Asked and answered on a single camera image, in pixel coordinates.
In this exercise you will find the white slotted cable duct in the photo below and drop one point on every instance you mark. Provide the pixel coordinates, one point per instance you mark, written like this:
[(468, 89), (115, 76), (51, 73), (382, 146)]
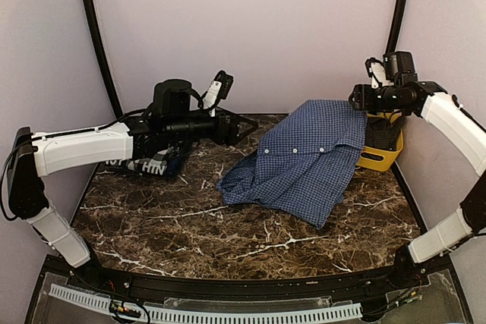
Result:
[(177, 310)]

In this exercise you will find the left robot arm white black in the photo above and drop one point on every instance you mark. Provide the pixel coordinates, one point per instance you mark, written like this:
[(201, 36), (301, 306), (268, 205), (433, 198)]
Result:
[(152, 141)]

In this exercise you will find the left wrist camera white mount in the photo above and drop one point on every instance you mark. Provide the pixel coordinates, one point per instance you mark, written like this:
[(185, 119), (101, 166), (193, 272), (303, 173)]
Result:
[(217, 91)]

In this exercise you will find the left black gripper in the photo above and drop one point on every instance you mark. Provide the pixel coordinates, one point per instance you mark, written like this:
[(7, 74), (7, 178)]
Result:
[(231, 135)]

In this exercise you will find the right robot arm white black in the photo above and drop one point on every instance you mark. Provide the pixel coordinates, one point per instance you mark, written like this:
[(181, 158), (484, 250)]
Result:
[(394, 87)]

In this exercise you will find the yellow plastic basket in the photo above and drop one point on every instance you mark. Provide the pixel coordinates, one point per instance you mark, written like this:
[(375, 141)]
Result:
[(377, 159)]

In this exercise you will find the black front rail frame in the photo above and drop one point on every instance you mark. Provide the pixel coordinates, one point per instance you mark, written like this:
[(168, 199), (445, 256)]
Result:
[(359, 286)]

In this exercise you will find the black white plaid shirt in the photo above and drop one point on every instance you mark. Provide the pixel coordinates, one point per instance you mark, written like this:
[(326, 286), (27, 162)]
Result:
[(154, 165)]

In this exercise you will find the dark grey shirt in basket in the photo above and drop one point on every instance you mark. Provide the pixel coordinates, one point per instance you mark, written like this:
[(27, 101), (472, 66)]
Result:
[(383, 132)]

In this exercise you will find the right black corner post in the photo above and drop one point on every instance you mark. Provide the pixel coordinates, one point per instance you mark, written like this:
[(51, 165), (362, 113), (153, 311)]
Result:
[(396, 25)]

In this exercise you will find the black corner post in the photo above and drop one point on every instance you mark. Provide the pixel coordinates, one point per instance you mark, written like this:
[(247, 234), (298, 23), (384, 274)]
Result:
[(396, 25), (100, 53)]

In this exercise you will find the blue checked long sleeve shirt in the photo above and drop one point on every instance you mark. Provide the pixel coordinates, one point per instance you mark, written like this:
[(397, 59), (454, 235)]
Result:
[(304, 164)]

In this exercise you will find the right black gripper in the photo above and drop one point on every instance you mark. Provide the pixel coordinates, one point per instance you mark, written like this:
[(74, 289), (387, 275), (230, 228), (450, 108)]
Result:
[(362, 99)]

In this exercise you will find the left black corner post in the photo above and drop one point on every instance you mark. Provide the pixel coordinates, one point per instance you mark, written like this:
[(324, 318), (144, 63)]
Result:
[(100, 53)]

